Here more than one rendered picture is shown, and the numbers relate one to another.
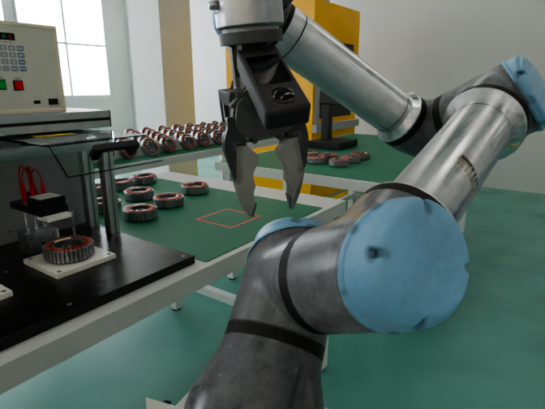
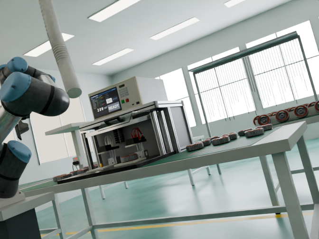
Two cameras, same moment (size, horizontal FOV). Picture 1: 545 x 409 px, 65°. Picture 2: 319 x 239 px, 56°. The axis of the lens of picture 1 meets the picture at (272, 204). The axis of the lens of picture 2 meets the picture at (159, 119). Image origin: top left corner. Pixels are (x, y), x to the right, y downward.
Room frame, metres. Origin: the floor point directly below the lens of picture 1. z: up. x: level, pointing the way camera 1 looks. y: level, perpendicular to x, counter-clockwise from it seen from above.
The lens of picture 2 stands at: (1.03, -1.45, 0.87)
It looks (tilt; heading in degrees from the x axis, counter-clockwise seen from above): 4 degrees up; 84
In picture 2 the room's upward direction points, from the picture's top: 14 degrees counter-clockwise
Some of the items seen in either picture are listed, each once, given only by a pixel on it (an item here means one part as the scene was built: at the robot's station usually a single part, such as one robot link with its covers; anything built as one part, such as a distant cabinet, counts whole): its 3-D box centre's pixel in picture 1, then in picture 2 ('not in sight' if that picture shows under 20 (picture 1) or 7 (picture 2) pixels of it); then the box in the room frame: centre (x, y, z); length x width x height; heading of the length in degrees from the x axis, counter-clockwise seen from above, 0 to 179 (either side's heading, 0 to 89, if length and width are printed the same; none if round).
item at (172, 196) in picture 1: (168, 200); (220, 140); (1.55, 0.39, 0.77); 0.11 x 0.11 x 0.04
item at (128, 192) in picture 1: (139, 193); (229, 137); (1.64, 0.52, 0.77); 0.11 x 0.11 x 0.04
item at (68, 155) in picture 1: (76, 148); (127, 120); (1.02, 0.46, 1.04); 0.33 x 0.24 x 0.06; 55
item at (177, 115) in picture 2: not in sight; (180, 128); (1.37, 0.70, 0.91); 0.28 x 0.03 x 0.32; 55
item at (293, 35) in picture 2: not in sight; (256, 109); (3.11, 3.39, 0.96); 1.84 x 0.50 x 1.93; 145
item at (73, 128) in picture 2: not in sight; (76, 149); (0.47, 1.55, 0.98); 0.37 x 0.35 x 0.46; 145
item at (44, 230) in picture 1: (38, 238); (141, 154); (1.05, 0.61, 0.80); 0.08 x 0.05 x 0.06; 145
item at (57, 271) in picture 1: (70, 258); (130, 161); (0.97, 0.49, 0.78); 0.15 x 0.15 x 0.01; 55
